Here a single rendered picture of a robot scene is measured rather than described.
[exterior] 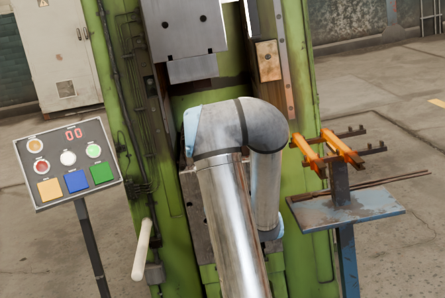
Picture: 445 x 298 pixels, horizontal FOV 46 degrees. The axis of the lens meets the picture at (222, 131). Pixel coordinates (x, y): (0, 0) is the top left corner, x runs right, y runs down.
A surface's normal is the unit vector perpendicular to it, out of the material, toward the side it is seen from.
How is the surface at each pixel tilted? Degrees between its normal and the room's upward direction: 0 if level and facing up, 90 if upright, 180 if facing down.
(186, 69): 90
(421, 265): 0
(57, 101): 90
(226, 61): 90
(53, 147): 60
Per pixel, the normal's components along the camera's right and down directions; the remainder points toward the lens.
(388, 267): -0.17, -0.94
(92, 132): 0.32, -0.29
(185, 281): 0.04, 0.30
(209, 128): 0.02, -0.09
